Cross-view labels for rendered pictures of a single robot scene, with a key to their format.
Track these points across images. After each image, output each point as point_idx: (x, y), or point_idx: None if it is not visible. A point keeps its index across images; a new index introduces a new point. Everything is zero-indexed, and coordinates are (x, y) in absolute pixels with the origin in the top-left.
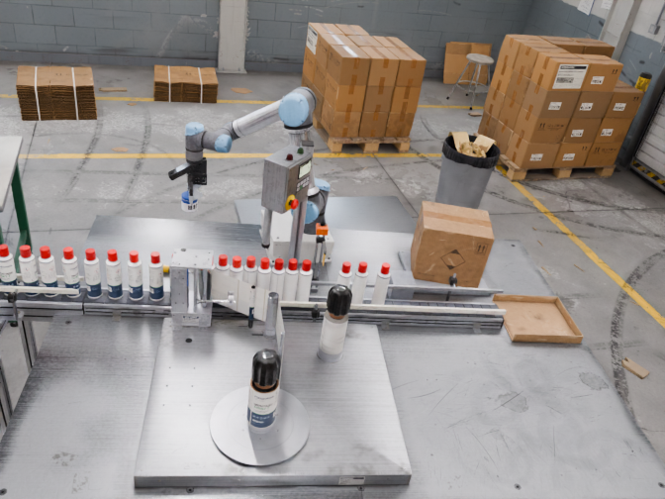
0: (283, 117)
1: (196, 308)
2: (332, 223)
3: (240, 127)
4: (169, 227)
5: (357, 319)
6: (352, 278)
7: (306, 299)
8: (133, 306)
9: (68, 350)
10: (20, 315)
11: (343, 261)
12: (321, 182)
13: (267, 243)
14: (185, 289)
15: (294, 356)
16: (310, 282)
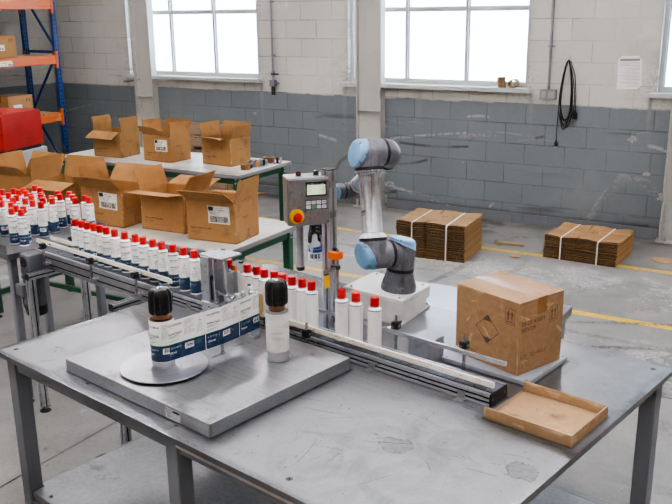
0: (349, 158)
1: (220, 302)
2: (455, 306)
3: (353, 181)
4: (306, 279)
5: (347, 354)
6: (400, 339)
7: (310, 323)
8: (197, 301)
9: (136, 313)
10: (139, 293)
11: (414, 328)
12: (404, 238)
13: (299, 265)
14: (208, 278)
15: (249, 350)
16: (313, 304)
